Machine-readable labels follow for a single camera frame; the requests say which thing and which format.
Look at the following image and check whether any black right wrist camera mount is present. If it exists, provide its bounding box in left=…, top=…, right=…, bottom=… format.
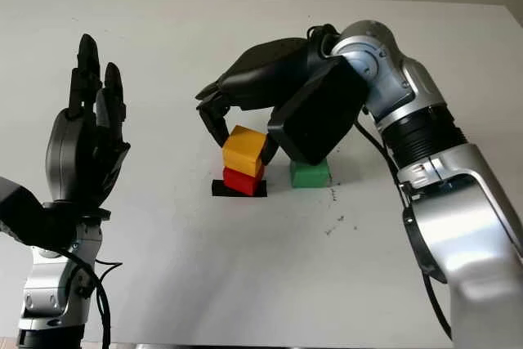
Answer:
left=267, top=56, right=369, bottom=166

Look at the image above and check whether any yellow cube block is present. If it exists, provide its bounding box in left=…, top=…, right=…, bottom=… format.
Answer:
left=221, top=124, right=269, bottom=178

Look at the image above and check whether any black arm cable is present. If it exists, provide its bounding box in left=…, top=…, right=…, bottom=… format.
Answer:
left=60, top=242, right=123, bottom=344
left=306, top=24, right=454, bottom=342

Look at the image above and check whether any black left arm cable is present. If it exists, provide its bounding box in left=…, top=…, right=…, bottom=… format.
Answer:
left=60, top=242, right=123, bottom=344

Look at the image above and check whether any green cube block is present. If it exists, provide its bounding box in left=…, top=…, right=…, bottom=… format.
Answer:
left=289, top=159, right=331, bottom=189

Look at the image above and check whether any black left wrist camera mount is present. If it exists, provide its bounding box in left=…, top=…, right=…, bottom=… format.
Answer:
left=0, top=177, right=78, bottom=252

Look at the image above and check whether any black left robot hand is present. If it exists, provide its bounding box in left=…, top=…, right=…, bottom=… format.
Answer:
left=45, top=33, right=132, bottom=219

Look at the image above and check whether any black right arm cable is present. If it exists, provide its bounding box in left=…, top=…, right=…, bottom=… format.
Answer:
left=306, top=24, right=454, bottom=342

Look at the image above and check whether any red cube block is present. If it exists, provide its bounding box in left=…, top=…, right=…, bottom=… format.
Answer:
left=222, top=167, right=265, bottom=196

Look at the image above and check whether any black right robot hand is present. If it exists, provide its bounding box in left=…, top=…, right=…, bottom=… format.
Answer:
left=194, top=37, right=311, bottom=166

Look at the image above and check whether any black tape strip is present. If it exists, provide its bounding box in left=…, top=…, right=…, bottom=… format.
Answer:
left=211, top=179, right=268, bottom=199

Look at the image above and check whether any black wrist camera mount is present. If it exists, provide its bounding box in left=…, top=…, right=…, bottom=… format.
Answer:
left=0, top=177, right=78, bottom=252
left=267, top=56, right=369, bottom=166

